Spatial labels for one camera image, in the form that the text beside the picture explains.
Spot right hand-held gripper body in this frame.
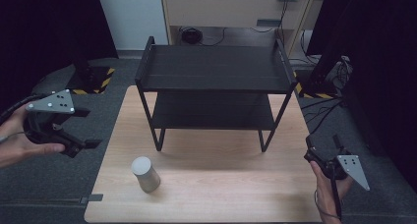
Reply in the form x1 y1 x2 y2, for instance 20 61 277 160
303 147 372 192

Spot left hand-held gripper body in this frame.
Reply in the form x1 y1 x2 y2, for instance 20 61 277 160
23 88 88 159

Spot black socket cable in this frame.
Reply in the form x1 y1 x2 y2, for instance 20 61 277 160
249 0 290 41

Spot thick black gripper cable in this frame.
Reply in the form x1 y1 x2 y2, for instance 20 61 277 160
0 92 51 126

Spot black tape strip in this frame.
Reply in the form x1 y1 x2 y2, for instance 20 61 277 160
79 193 104 206

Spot black two-tier shelf rack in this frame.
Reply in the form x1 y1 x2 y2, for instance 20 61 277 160
134 35 299 153

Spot white cylindrical cup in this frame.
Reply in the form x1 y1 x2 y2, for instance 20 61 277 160
131 155 162 195

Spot coiled black cable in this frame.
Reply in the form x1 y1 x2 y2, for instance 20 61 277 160
178 26 228 48

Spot person's left hand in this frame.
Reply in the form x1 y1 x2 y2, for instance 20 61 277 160
0 104 66 170

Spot white cable bundle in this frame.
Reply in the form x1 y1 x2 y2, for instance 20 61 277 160
325 54 355 91

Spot black floor cables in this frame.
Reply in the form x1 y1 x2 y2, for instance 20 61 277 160
299 97 346 136

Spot stand base with hazard tape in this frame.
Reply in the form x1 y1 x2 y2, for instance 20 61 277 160
293 70 340 100
65 64 117 96

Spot person's right hand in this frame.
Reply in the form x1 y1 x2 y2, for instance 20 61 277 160
309 160 354 224

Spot black curtain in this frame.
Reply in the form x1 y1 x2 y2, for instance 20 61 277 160
0 0 119 114
305 0 417 194

